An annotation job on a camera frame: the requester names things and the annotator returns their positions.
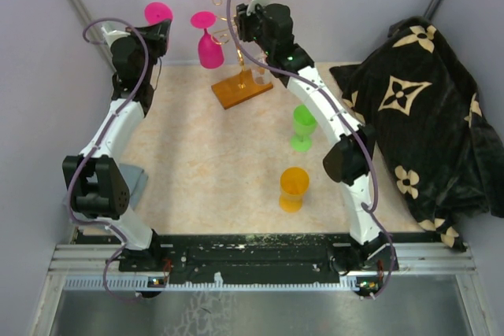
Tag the green plastic wine glass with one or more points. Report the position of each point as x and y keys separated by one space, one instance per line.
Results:
x=304 y=125

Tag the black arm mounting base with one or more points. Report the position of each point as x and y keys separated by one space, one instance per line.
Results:
x=247 y=262

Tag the gold wire wine glass rack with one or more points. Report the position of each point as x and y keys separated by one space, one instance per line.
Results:
x=240 y=87

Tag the aluminium frame rail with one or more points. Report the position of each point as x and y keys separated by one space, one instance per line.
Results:
x=432 y=292

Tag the orange plastic wine glass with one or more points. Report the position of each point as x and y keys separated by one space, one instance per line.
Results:
x=294 y=182

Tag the black floral blanket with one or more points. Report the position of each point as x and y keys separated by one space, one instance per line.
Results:
x=445 y=158

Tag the clear wine glass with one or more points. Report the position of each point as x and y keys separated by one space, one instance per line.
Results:
x=260 y=75

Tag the grey blue cloth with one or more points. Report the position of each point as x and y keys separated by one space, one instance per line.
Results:
x=132 y=184

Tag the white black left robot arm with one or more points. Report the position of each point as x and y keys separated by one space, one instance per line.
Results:
x=130 y=102

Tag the magenta plastic wine glass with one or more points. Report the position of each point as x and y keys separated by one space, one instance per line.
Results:
x=210 y=53

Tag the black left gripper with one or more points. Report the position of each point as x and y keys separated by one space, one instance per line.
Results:
x=157 y=35

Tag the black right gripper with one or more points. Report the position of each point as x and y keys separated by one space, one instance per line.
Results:
x=242 y=19

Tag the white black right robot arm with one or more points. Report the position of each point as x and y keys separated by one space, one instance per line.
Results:
x=349 y=161

